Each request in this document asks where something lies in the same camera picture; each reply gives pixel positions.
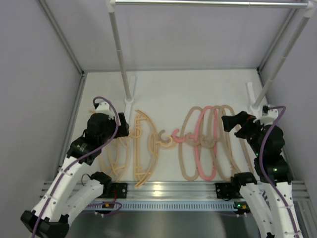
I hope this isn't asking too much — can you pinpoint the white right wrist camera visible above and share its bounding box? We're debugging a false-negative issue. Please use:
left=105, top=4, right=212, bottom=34
left=257, top=106, right=285, bottom=125

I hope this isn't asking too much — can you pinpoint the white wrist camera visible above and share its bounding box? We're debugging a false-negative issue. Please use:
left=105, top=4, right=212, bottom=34
left=257, top=106, right=285, bottom=125
left=94, top=101, right=113, bottom=117

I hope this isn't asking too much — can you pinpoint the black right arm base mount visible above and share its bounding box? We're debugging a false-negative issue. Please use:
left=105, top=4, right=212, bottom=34
left=215, top=182, right=242, bottom=200

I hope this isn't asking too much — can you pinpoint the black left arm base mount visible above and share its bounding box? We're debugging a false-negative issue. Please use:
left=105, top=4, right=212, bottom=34
left=100, top=182, right=128, bottom=199

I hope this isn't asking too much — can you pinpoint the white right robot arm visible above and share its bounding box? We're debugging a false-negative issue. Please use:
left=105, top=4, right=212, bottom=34
left=221, top=106, right=303, bottom=238

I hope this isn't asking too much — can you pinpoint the white slotted cable duct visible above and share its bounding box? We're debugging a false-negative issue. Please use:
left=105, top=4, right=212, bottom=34
left=86, top=200, right=248, bottom=212

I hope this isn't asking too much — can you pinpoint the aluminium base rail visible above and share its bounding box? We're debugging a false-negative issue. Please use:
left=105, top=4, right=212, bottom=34
left=39, top=180, right=310, bottom=200

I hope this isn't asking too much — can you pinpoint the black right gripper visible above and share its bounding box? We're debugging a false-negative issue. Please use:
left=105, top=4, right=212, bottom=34
left=221, top=111, right=268, bottom=156

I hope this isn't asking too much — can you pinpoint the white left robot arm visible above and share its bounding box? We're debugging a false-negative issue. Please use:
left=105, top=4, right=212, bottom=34
left=21, top=113, right=129, bottom=238

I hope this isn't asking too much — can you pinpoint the tan hanger of group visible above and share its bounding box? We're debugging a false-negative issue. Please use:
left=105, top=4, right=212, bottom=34
left=158, top=106, right=206, bottom=181

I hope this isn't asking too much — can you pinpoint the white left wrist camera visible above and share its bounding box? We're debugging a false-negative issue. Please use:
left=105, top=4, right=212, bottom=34
left=94, top=101, right=113, bottom=117

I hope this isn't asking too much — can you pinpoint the pink plastic hanger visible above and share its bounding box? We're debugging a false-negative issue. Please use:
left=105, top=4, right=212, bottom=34
left=172, top=106, right=217, bottom=181

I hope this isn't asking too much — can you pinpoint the white clothes rack frame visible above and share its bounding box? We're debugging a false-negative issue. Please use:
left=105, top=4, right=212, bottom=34
left=105, top=0, right=317, bottom=117

